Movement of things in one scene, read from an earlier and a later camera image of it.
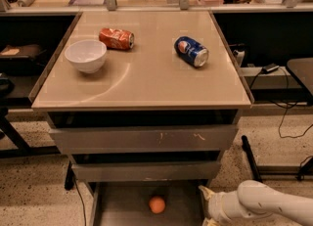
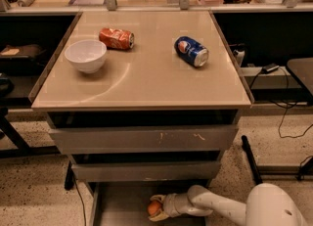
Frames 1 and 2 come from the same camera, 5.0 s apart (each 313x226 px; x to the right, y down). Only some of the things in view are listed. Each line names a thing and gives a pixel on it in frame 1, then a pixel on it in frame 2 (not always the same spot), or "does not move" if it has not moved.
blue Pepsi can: x=192 y=51 does not move
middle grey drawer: x=147 y=171 does not move
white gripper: x=215 y=206 → x=170 y=205
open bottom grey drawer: x=127 y=203 does not move
